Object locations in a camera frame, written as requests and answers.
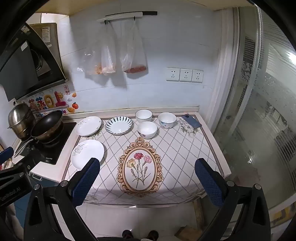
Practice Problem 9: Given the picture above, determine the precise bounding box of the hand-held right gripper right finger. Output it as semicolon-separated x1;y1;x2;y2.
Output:
195;158;271;241

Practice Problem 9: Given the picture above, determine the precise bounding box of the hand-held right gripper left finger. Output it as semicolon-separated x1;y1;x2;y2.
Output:
24;158;101;241

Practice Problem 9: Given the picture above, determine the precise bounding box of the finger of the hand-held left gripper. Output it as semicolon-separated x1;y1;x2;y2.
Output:
0;146;15;165
14;152;45;179

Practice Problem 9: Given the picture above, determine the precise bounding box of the white bowl with blue flowers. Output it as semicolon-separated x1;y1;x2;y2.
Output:
158;112;177;129

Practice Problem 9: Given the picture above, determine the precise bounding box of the white plate with grey flower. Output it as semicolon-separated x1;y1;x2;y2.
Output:
70;139;105;170

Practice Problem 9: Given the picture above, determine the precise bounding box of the wooden table leg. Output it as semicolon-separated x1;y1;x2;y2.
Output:
193;198;205;230

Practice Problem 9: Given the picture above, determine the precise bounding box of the stainless steel pot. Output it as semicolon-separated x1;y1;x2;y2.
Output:
7;102;36;140

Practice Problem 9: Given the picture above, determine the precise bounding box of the printed flower table mat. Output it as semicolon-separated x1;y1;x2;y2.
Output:
61;113;225;205

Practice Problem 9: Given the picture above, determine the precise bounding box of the black induction cooktop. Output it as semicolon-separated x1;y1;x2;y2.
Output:
25;122;77;165

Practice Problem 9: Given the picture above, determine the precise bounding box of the black frying pan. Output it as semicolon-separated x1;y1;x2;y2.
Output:
14;110;64;158

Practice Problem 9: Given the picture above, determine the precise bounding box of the wooden block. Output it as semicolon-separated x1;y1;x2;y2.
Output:
174;226;197;239

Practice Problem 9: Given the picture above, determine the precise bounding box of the white plate with leaf print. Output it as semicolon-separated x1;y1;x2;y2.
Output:
76;116;102;137

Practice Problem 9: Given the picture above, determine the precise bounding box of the blue smartphone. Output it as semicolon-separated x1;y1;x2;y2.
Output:
181;113;202;129

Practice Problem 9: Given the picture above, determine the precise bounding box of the white plate with dark stripes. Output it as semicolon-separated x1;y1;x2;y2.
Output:
105;116;133;135

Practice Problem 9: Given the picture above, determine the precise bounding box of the frosted glass sliding door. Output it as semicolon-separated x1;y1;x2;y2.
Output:
214;7;296;209

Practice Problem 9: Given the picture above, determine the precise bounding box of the white bowl with red flower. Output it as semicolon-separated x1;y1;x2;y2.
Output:
137;121;158;139

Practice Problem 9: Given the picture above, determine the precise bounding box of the white bowl with dark rim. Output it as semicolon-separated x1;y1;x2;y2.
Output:
135;109;153;123

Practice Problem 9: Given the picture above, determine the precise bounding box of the black range hood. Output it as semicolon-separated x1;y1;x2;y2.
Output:
0;22;69;102

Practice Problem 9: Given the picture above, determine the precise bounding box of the clear bag with orange contents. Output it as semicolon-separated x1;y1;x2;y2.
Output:
77;45;102;75

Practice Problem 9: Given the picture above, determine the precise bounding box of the clear bag with pale contents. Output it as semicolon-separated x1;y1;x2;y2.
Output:
101;22;117;76

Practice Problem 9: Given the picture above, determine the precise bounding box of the bronze chimney cover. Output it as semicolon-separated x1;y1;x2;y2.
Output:
30;22;62;70

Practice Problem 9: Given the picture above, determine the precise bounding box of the clear bag with red contents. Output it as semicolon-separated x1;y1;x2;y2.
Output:
120;20;148;74

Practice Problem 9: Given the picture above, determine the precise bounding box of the colourful cartoon wall sticker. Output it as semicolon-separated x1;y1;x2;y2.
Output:
23;85;79;117

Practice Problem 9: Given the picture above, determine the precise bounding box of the white wall socket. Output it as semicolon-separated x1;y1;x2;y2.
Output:
166;67;180;81
191;70;204;83
180;69;193;82

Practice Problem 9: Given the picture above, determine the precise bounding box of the wall hook rail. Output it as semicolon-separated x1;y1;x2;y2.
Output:
97;11;158;24

